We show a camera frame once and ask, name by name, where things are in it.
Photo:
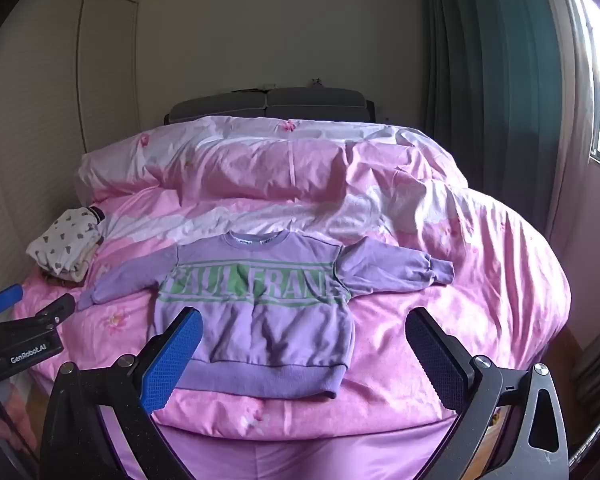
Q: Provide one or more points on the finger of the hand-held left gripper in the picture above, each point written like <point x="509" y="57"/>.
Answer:
<point x="55" y="309"/>
<point x="5" y="297"/>

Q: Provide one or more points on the white wardrobe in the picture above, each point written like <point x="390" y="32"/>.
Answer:
<point x="50" y="100"/>

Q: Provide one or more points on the purple sweatshirt with green print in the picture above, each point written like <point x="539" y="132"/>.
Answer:
<point x="260" y="305"/>

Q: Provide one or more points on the pink floral duvet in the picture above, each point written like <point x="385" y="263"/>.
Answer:
<point x="330" y="200"/>

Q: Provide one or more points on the grey padded headboard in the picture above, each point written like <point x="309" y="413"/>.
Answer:
<point x="270" y="102"/>

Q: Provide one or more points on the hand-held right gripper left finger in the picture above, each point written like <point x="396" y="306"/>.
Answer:
<point x="167" y="367"/>

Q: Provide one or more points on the pink bed sheet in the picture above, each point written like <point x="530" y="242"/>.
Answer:
<point x="300" y="452"/>

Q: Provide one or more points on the folded white heart-print clothes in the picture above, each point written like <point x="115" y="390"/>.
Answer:
<point x="65" y="247"/>

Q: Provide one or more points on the teal curtain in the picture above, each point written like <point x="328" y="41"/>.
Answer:
<point x="480" y="60"/>

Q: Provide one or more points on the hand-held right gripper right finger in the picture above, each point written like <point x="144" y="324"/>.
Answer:
<point x="437" y="360"/>

